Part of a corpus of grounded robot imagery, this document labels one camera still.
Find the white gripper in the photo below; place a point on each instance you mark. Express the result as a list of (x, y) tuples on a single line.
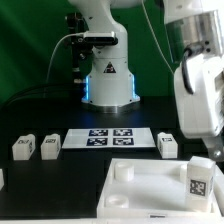
[(200, 113)]

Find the white square table top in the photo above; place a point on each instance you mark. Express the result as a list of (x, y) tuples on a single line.
[(137, 188)]

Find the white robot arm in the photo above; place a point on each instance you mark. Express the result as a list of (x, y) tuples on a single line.
[(195, 32)]

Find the white tag sheet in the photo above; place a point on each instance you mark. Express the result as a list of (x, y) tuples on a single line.
[(108, 138)]

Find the white block left edge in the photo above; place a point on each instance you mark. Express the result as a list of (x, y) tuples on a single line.
[(1, 179)]

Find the black camera on stand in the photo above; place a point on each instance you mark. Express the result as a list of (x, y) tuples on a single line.
[(100, 39)]

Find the black camera stand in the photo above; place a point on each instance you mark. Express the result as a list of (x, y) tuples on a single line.
[(79, 52)]

